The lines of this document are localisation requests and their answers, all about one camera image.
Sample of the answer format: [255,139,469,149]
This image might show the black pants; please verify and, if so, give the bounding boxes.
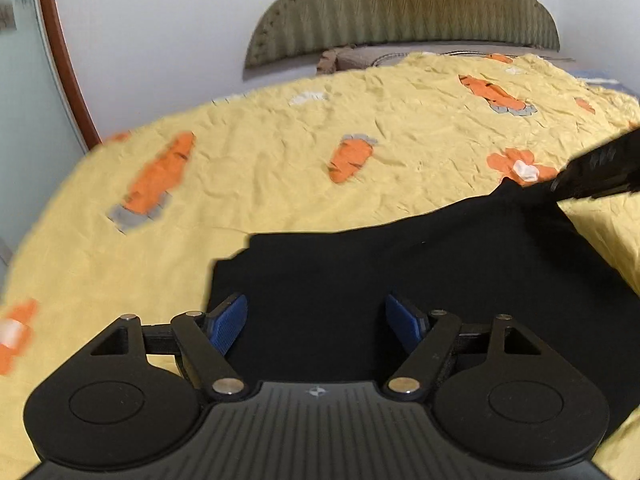
[210,179,640,428]

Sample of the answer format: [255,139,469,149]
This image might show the blue and white quilt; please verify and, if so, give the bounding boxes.
[574,67,640,100]

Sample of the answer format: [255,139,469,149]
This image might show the frosted glass door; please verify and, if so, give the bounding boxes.
[0,0,92,266]

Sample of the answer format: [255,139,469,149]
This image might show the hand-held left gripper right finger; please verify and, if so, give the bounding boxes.
[384,293,544,402]

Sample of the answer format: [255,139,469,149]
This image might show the olive padded headboard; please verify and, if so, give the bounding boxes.
[243,0,561,81]

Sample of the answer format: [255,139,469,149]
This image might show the brown wooden door frame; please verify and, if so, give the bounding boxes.
[34,0,104,155]

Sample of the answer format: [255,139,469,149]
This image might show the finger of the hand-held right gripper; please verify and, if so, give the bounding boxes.
[549,126,640,202]

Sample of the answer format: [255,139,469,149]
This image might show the yellow carrot print blanket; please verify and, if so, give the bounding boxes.
[0,50,640,478]

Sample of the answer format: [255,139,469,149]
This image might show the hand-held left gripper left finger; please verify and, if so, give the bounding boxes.
[90,293,249,402]

